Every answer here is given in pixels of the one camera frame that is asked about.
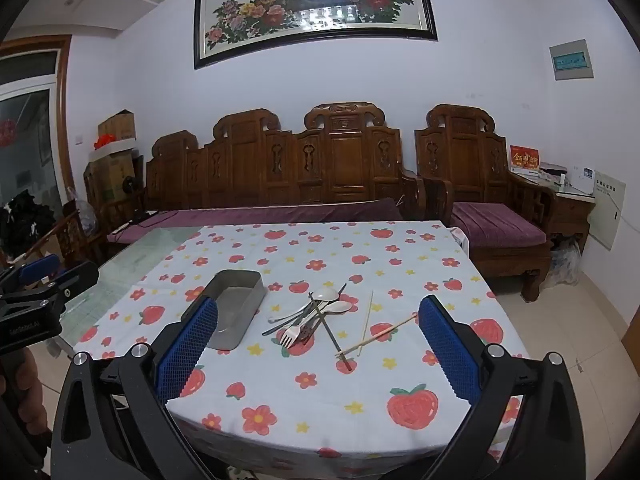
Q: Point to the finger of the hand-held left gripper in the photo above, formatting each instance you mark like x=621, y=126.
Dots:
x=75, y=280
x=39, y=267

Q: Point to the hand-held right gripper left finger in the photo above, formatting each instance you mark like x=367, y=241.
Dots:
x=187, y=350

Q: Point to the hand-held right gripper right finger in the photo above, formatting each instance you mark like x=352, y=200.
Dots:
x=447, y=350

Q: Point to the grey metal tray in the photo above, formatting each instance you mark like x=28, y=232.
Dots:
x=235, y=310

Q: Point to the light wooden chopstick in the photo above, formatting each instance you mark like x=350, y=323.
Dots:
x=367, y=322
x=380, y=333

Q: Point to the white plastic spoon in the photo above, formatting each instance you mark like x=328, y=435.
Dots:
x=322, y=293
x=341, y=306

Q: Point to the person's left hand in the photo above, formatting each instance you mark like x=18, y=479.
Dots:
x=35, y=390

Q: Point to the wooden side chair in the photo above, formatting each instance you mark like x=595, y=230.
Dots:
x=70, y=232

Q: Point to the dark cloth pile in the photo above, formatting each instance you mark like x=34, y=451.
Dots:
x=25, y=217

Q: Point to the metal spoon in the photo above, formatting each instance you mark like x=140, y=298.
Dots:
x=280, y=327

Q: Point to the small black fan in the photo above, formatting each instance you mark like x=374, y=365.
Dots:
x=131, y=186

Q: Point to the large cardboard box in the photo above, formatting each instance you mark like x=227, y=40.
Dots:
x=110, y=175

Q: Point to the metal fork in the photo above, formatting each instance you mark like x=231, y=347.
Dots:
x=306, y=335

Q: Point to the strawberry flower print tablecloth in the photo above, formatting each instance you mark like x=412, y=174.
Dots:
x=310, y=400

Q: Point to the purple armchair cushion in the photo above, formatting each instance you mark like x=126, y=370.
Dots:
x=495, y=225

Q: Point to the orange red decoration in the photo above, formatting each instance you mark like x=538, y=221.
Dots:
x=105, y=141

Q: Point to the clear plastic bag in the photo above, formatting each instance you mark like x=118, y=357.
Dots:
x=562, y=262

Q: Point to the purple sofa cushion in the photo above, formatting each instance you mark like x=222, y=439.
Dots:
x=250, y=217

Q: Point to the small cardboard box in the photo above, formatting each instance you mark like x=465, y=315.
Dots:
x=119, y=125

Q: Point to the wooden side table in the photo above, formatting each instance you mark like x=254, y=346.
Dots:
x=572, y=215

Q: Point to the carved wooden armchair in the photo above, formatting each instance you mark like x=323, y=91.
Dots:
x=460, y=160

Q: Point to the white flat boxes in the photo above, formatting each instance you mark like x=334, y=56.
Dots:
x=552, y=172

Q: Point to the red gift box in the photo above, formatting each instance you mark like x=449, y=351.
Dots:
x=524, y=157

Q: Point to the carved wooden sofa bench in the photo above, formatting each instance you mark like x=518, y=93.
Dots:
x=345, y=160

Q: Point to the white router box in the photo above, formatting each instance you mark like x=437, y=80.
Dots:
x=584, y=180

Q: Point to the framed peacock flower painting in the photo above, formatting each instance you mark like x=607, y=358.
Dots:
x=310, y=0

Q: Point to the wooden door frame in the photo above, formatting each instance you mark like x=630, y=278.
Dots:
x=62, y=110

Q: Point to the white wall panel cover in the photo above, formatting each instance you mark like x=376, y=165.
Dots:
x=607, y=210

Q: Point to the grey wall electrical box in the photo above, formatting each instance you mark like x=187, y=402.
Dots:
x=571, y=60

